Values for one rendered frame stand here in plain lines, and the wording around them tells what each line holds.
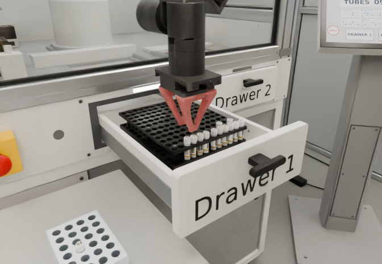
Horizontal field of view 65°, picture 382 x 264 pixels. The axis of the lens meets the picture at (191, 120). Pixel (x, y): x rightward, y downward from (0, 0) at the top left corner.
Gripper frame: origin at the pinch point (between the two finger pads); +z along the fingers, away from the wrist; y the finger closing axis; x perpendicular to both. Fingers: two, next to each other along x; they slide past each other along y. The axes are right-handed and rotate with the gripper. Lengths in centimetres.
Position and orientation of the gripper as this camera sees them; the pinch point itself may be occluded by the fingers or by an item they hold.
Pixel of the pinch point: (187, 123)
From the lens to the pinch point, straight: 51.4
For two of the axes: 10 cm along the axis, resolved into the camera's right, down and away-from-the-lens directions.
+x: -8.2, 2.5, -5.2
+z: 0.1, 9.1, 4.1
